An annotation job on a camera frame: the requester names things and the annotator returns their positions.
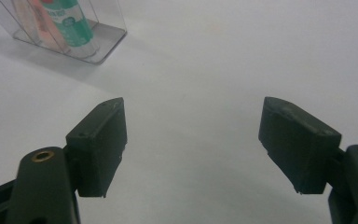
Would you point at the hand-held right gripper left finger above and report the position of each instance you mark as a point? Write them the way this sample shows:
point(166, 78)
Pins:
point(98, 149)

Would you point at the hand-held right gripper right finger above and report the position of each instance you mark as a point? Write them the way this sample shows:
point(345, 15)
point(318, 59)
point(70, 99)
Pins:
point(298, 146)

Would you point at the clear plastic organizer box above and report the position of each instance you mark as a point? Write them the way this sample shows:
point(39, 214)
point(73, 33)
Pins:
point(108, 34)

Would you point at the green and white glue stick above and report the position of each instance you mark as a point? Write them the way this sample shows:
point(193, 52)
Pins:
point(71, 25)

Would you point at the orange highlighter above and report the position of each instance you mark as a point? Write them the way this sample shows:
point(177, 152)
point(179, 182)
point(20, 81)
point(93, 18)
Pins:
point(40, 21)

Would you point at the white board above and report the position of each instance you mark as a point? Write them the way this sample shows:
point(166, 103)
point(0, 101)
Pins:
point(199, 62)

